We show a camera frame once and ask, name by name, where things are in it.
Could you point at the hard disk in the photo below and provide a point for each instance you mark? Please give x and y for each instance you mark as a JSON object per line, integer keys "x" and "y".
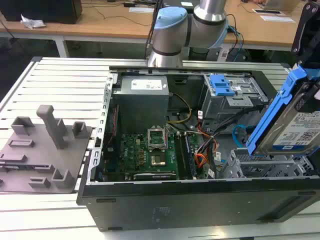
{"x": 295, "y": 125}

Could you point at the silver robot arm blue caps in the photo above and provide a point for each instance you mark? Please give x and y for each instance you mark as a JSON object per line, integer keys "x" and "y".
{"x": 170, "y": 37}

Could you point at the grey metal disk bay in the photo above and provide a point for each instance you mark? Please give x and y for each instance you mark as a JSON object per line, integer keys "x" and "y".
{"x": 262, "y": 167}

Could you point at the blue drive latch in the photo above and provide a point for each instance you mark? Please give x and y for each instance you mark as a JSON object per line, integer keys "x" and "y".
{"x": 221, "y": 85}

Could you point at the grey optical drive cage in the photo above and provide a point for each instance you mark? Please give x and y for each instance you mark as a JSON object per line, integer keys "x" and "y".
{"x": 217, "y": 107}

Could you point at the grey power supply unit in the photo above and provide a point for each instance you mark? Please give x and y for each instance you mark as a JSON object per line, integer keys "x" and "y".
{"x": 140, "y": 105}

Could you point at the CPU socket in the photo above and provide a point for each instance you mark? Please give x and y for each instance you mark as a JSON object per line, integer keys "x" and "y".
{"x": 158, "y": 160}

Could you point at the black graphics card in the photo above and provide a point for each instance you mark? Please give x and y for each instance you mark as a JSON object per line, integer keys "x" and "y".
{"x": 155, "y": 176}

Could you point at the green motherboard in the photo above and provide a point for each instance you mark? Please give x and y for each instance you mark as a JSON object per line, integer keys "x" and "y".
{"x": 135, "y": 152}

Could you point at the long wooden desk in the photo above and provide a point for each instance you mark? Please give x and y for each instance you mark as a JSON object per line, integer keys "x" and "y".
{"x": 100, "y": 27}

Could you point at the black open PC case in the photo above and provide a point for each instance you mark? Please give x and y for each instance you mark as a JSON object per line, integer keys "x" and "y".
{"x": 175, "y": 210}

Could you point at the black box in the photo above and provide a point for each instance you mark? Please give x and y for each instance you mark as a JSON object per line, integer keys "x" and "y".
{"x": 42, "y": 11}

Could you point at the crumpled white paper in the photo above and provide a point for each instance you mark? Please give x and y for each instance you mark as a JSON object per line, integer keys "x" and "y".
{"x": 32, "y": 23}

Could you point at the grey parts rack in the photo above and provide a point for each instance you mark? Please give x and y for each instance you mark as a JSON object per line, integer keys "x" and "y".
{"x": 37, "y": 155}

